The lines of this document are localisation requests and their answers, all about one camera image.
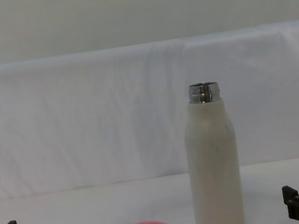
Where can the cream vacuum bottle steel neck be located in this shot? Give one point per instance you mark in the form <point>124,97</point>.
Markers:
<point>211,150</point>

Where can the white table cloth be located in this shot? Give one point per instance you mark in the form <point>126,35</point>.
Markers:
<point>69,217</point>

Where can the white curtain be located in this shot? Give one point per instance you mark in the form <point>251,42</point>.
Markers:
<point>54,117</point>

